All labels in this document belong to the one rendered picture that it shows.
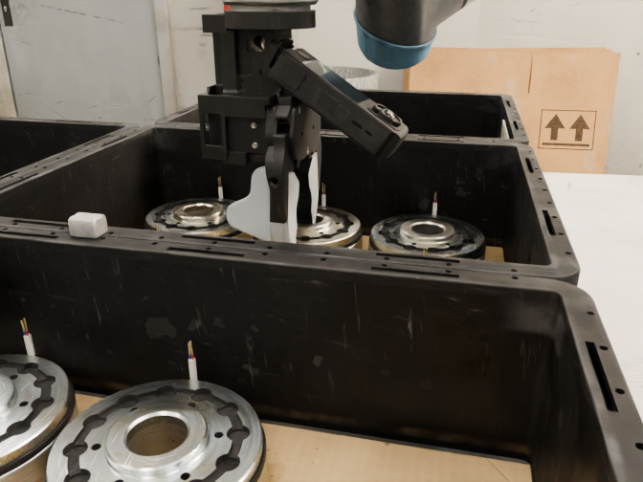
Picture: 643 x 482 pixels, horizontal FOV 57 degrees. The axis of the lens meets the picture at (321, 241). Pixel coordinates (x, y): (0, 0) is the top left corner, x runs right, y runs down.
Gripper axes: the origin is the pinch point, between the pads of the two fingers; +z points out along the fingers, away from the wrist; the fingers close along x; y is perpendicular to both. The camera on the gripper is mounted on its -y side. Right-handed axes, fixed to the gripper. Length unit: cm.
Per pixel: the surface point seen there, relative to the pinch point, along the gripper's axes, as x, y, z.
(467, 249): -1.2, -14.6, -1.2
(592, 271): -37, -31, 15
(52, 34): -251, 235, 1
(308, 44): -277, 90, 5
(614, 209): -66, -37, 15
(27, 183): 11.5, 17.8, -7.9
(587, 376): 25.8, -20.4, -8.0
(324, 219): -3.2, -1.4, -1.7
